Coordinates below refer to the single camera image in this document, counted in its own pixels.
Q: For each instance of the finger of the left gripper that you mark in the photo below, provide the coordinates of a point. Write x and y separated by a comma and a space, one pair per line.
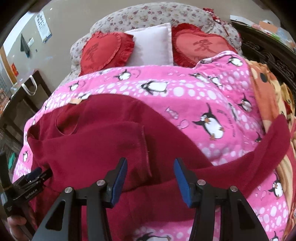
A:
44, 176
28, 177

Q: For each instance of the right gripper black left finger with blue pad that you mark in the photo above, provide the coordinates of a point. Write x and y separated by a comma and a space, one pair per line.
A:
63, 221

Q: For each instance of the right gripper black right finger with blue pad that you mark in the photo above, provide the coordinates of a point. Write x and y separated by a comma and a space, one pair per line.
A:
238, 220

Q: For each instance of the dark red fleece garment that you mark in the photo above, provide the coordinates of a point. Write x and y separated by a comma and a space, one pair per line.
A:
81, 143

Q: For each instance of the person's left hand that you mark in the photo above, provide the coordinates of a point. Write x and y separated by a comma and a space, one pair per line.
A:
15, 223

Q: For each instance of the dark wooden side table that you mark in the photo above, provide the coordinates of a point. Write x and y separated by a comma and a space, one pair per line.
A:
21, 95

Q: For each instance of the red door decoration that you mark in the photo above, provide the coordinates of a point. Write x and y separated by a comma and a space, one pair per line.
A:
14, 70

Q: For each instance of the pink penguin print quilt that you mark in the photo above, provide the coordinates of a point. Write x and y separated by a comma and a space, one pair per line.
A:
212, 103

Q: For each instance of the orange cartoon blanket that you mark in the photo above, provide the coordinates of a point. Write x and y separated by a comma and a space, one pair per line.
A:
272, 100

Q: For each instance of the left red heart pillow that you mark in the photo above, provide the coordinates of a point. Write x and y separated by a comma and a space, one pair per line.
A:
106, 50

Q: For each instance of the red heart pillow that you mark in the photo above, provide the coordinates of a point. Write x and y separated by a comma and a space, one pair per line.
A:
190, 45
106, 50

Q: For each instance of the white square pillow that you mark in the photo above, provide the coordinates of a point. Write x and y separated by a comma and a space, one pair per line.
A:
152, 46

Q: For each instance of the dark carved wooden cabinet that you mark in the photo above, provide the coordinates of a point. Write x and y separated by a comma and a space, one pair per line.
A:
260, 47

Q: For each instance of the right red heart pillow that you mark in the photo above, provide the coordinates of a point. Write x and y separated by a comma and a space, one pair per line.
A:
190, 45

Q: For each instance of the floral padded headboard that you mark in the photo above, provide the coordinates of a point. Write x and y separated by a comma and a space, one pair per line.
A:
153, 14

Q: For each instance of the dark cloth hanging on wall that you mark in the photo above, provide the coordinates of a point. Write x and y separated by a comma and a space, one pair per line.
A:
24, 46

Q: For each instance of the wall eye chart poster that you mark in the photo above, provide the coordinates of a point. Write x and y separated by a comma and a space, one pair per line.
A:
43, 27

